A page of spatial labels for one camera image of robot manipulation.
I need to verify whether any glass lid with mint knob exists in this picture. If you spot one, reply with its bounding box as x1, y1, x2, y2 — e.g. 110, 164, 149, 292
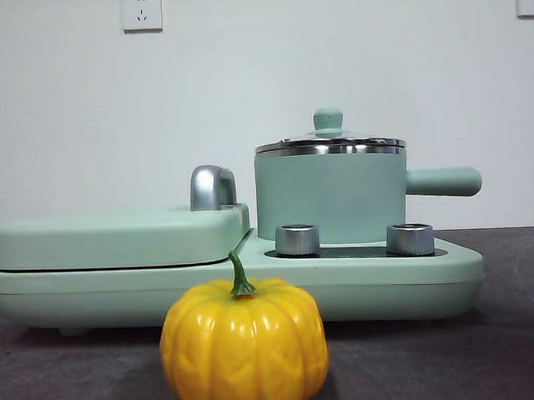
253, 105, 407, 154

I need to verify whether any mint green breakfast machine base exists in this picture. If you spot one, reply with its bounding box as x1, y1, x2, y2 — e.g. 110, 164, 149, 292
0, 220, 488, 340

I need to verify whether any silver control knob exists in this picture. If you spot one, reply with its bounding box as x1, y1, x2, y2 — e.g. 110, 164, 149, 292
274, 223, 322, 258
385, 221, 437, 256

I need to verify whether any mint green griddle cover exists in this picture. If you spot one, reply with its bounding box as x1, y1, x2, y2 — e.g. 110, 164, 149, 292
0, 202, 253, 274

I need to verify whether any yellow toy pumpkin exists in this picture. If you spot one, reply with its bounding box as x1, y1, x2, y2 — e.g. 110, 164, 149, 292
156, 246, 332, 400

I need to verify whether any mint green steamer pot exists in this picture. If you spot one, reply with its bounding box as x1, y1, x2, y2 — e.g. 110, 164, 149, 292
253, 135, 485, 247

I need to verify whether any silver griddle cover handle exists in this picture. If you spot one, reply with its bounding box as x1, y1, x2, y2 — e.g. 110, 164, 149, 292
188, 163, 239, 212

